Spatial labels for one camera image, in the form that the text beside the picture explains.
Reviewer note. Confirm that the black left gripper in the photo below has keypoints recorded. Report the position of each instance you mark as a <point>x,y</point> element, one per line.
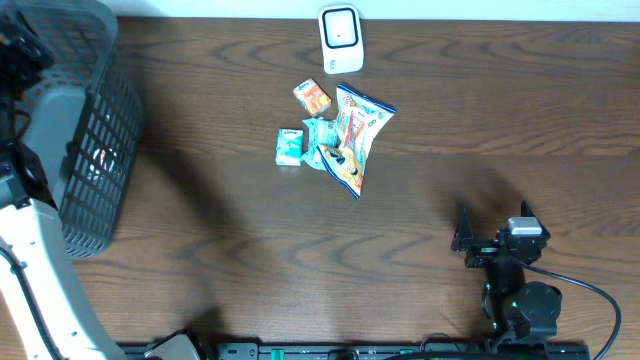
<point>28,48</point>

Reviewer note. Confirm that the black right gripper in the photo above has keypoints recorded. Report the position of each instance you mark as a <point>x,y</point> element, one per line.
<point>463,239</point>

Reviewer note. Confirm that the yellow snack chip bag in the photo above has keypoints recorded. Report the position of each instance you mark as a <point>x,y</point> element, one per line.
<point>359,120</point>

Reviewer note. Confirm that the mint green wipes pack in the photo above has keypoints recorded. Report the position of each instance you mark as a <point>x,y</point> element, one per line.
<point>320,132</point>

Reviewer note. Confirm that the orange tissue pack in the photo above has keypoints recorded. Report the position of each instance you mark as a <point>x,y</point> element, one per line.
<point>312,97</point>

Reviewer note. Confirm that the teal tissue pack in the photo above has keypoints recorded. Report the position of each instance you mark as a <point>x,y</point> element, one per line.
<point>289,147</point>

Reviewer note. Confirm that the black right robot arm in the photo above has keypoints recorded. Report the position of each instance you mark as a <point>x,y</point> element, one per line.
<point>522,312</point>

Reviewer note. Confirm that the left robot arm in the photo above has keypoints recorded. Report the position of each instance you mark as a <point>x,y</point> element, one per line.
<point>39,284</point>

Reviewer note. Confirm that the white barcode scanner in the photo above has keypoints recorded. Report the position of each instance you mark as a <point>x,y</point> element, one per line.
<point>341,39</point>

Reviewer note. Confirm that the grey plastic mesh basket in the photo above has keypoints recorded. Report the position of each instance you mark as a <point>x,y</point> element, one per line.
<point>83,119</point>

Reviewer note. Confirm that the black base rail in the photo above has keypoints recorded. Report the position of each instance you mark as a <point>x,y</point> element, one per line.
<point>253,351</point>

